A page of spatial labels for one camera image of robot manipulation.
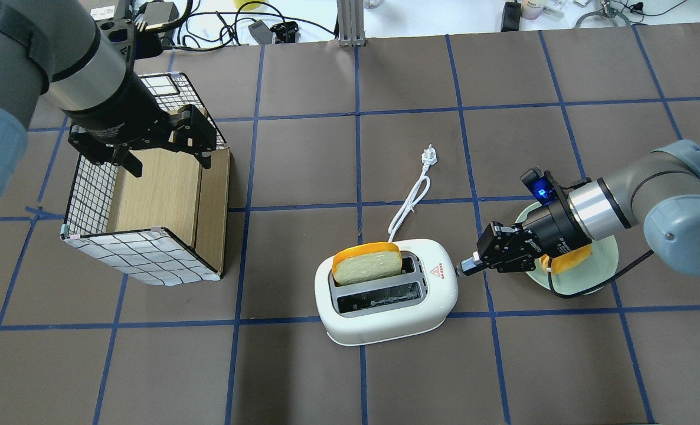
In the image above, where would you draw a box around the black power adapter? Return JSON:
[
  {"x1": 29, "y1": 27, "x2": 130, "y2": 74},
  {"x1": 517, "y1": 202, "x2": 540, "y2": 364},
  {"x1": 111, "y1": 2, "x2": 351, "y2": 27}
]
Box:
[{"x1": 499, "y1": 1, "x2": 522, "y2": 32}]

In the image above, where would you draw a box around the white paper cup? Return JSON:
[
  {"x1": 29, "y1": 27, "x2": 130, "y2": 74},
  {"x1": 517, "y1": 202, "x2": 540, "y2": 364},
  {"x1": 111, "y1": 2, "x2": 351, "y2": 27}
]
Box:
[{"x1": 520, "y1": 0, "x2": 548, "y2": 21}]

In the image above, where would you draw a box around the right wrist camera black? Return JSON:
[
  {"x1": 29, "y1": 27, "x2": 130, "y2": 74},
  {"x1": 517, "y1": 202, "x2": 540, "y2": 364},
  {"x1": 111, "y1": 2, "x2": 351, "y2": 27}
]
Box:
[{"x1": 521, "y1": 167, "x2": 567, "y2": 207}]

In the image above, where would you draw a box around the wire basket wooden shelf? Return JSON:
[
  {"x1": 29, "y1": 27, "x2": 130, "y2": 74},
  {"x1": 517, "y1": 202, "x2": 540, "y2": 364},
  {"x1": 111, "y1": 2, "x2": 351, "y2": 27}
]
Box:
[{"x1": 61, "y1": 72, "x2": 233, "y2": 286}]

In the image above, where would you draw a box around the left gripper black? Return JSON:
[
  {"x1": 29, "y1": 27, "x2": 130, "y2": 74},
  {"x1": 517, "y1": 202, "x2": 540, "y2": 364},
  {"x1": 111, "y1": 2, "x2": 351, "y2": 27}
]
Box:
[{"x1": 50, "y1": 67, "x2": 217, "y2": 178}]

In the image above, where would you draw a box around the bread slice in toaster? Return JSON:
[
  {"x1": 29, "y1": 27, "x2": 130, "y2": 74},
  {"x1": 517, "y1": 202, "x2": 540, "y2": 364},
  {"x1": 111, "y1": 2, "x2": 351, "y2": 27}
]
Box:
[{"x1": 332, "y1": 241, "x2": 403, "y2": 287}]

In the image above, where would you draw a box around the green plate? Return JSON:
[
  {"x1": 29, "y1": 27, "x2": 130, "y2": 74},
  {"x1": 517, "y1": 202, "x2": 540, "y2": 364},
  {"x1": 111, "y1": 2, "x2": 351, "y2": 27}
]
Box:
[{"x1": 516, "y1": 202, "x2": 618, "y2": 294}]

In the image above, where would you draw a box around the black power brick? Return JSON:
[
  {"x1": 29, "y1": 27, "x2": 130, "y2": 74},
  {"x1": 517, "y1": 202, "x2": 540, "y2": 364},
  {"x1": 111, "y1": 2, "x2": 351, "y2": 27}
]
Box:
[{"x1": 139, "y1": 1, "x2": 180, "y2": 31}]

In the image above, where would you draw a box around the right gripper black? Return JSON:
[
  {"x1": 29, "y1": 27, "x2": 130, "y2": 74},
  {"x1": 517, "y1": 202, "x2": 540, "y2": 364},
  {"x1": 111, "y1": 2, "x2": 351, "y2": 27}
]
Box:
[{"x1": 456, "y1": 200, "x2": 592, "y2": 277}]

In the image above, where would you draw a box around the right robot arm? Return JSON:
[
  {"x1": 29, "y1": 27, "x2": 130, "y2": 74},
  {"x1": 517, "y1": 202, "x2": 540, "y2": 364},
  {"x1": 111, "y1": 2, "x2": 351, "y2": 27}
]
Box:
[{"x1": 456, "y1": 140, "x2": 700, "y2": 276}]

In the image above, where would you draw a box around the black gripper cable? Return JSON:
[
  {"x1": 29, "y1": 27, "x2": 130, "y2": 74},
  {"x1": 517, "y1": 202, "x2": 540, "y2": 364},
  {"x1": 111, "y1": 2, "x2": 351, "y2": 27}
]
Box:
[{"x1": 546, "y1": 248, "x2": 655, "y2": 298}]

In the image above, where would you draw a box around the aluminium frame post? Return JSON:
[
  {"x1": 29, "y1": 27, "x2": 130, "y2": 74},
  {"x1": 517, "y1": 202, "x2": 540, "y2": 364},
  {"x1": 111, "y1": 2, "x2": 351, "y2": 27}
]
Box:
[{"x1": 336, "y1": 0, "x2": 367, "y2": 47}]

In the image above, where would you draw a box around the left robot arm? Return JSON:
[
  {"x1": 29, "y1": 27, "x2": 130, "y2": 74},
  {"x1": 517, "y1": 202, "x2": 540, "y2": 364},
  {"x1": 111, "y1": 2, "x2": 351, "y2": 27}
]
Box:
[{"x1": 0, "y1": 1, "x2": 218, "y2": 197}]

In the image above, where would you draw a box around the white toaster power cable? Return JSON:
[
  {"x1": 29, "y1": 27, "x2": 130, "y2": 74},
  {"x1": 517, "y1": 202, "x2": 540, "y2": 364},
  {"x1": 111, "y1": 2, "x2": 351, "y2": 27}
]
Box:
[{"x1": 388, "y1": 146, "x2": 438, "y2": 244}]

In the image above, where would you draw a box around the bread slice on plate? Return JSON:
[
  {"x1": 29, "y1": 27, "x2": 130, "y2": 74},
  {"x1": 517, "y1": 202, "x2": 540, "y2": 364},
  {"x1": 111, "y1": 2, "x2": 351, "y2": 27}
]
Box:
[{"x1": 539, "y1": 244, "x2": 593, "y2": 274}]

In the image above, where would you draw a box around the white toaster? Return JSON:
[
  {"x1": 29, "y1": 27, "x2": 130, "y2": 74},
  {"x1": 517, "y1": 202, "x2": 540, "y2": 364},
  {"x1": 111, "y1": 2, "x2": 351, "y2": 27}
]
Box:
[{"x1": 314, "y1": 239, "x2": 459, "y2": 345}]

